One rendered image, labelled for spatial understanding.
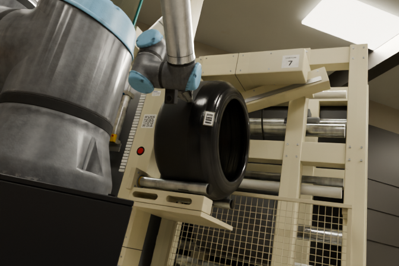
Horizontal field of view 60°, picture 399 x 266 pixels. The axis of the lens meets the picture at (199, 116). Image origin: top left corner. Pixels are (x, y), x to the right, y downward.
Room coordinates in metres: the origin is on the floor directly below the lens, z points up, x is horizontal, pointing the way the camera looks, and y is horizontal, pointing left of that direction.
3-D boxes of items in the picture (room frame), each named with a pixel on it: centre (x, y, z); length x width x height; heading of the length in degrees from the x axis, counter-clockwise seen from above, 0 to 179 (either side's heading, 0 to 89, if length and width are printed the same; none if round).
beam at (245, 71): (1.80, -0.27, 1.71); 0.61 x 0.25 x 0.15; 61
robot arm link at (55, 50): (0.45, 0.20, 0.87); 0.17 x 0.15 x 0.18; 74
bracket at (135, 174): (1.68, 0.14, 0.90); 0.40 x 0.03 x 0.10; 151
